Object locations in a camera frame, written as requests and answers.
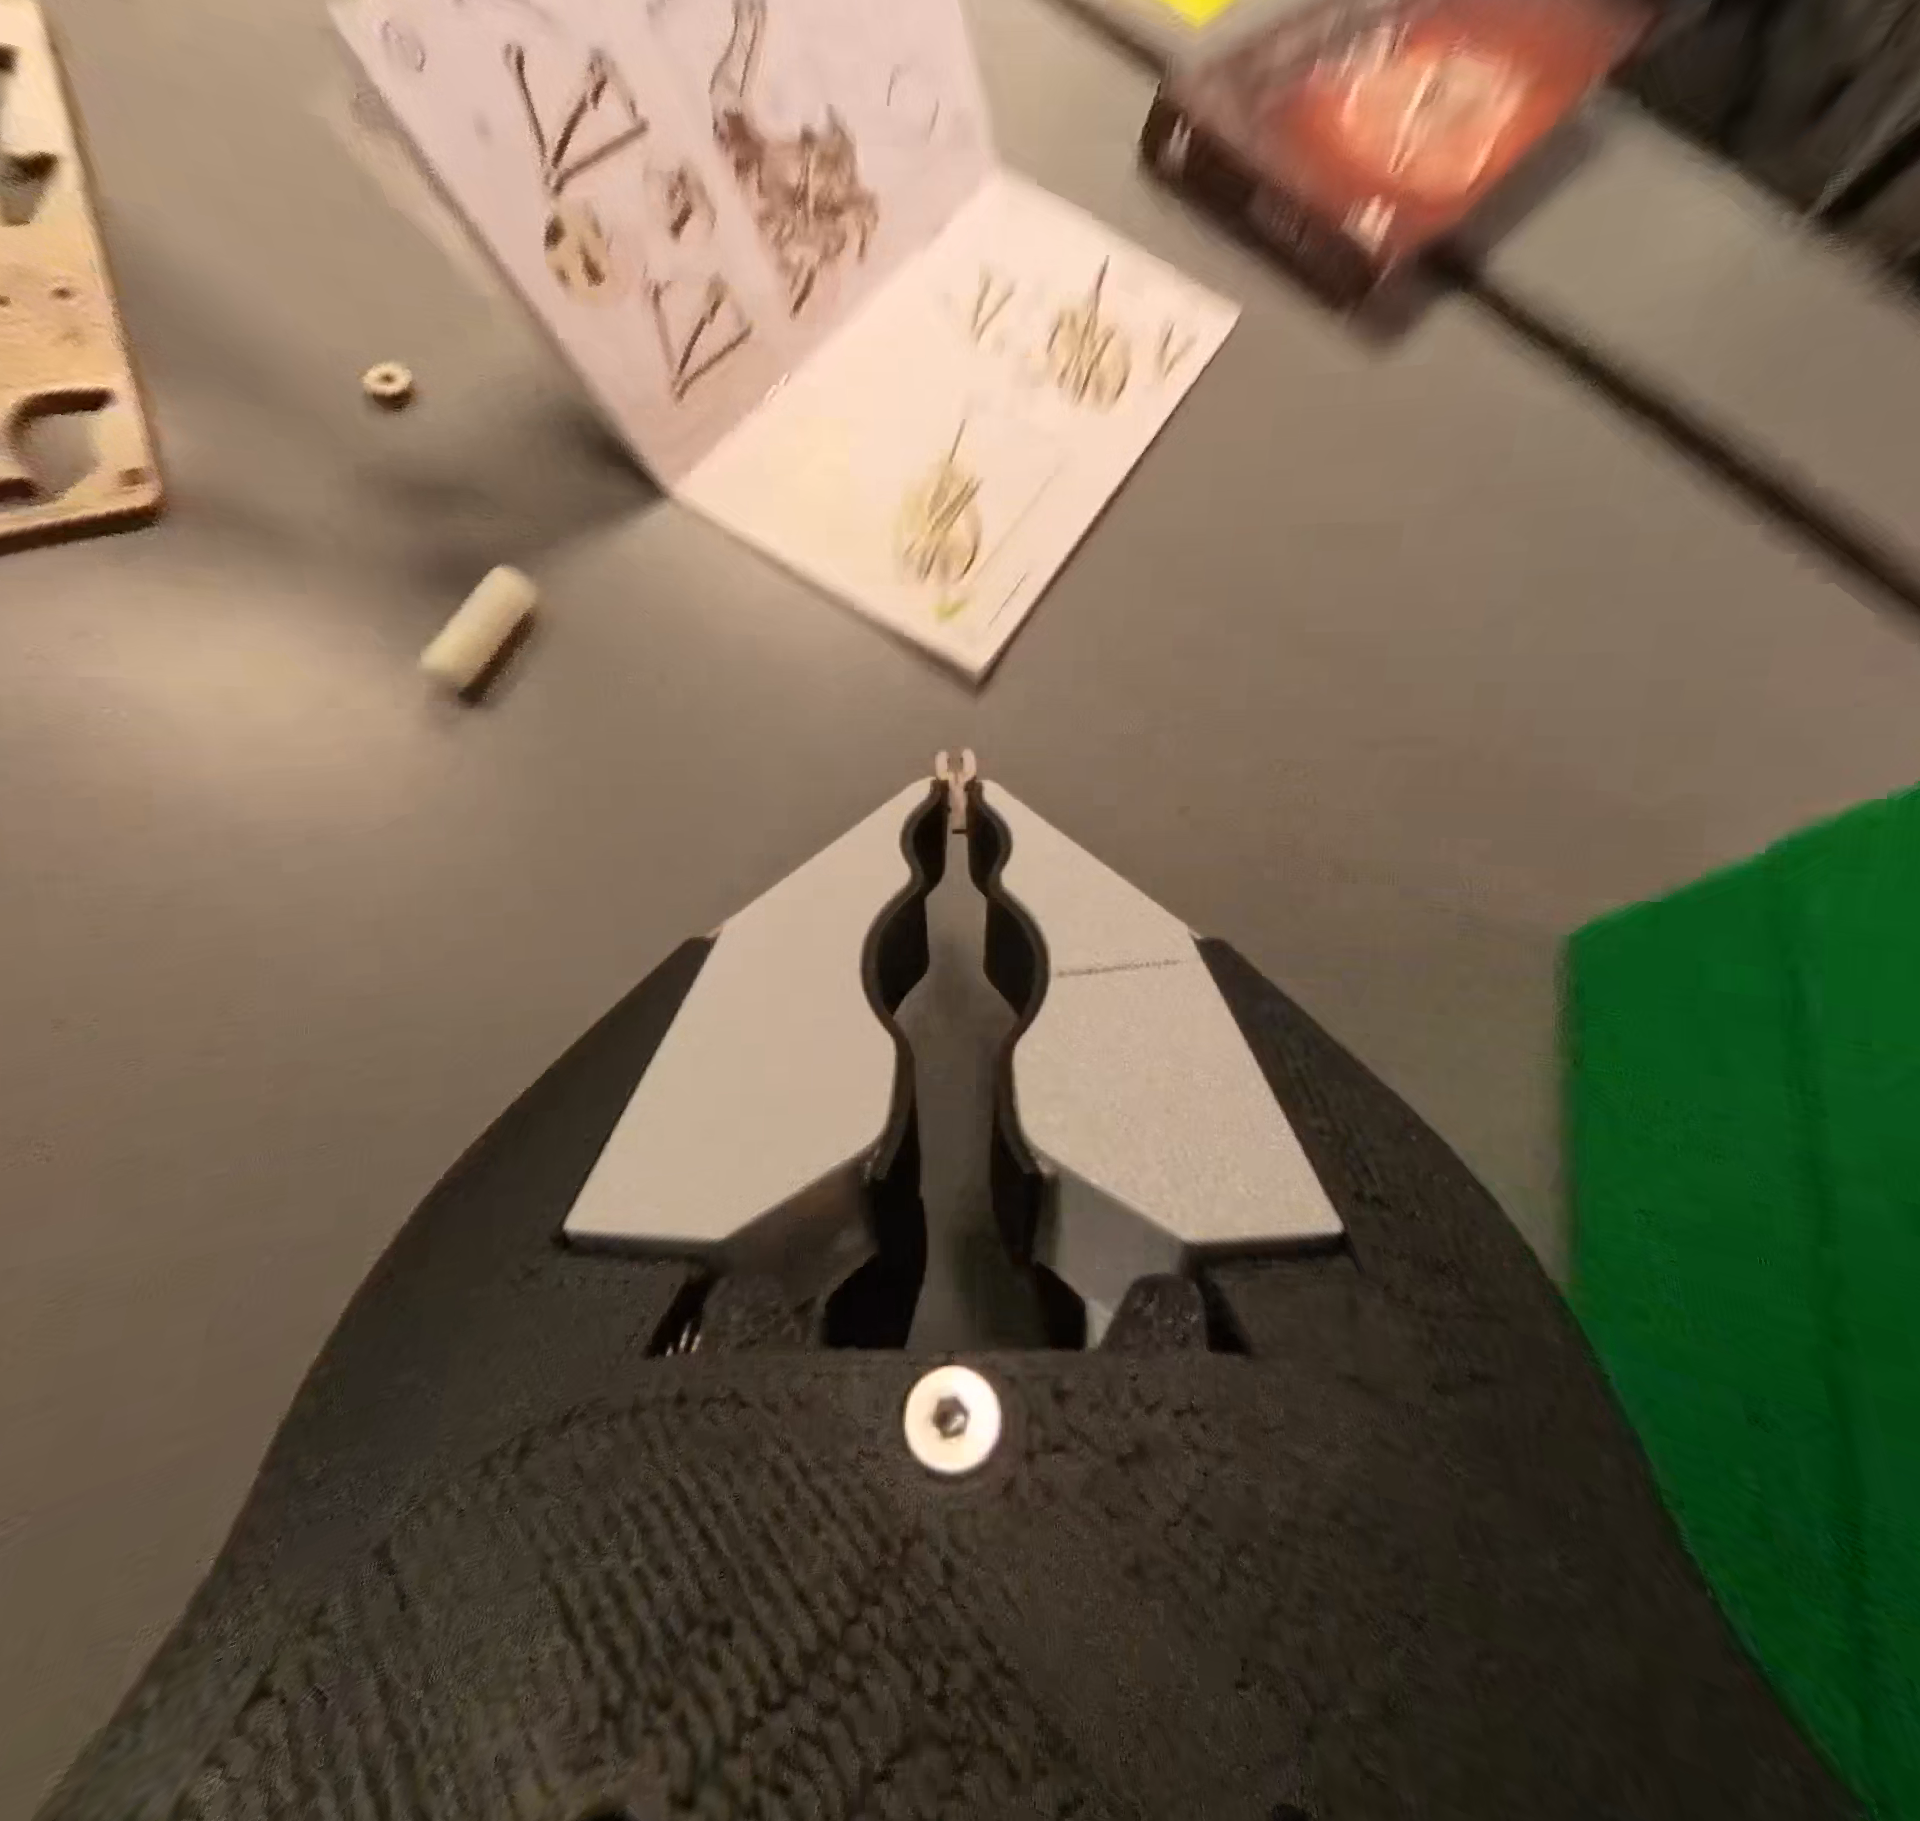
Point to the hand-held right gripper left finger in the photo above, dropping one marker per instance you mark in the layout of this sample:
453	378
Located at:
750	1088

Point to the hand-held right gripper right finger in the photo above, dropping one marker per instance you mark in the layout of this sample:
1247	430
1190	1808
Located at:
1171	1103

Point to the small wooden connector part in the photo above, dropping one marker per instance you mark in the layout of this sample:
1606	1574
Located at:
956	767

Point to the white instruction booklet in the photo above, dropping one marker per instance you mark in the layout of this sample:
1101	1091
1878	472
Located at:
841	352

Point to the red-brown model kit box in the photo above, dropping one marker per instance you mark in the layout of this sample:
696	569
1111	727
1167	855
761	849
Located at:
1395	97

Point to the wooden parts sheet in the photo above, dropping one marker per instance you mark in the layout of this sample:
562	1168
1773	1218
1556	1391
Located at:
76	292

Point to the cream cylindrical wax stick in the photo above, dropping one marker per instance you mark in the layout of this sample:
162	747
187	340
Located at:
480	633

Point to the green plastic bin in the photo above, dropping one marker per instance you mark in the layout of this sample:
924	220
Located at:
1755	1178

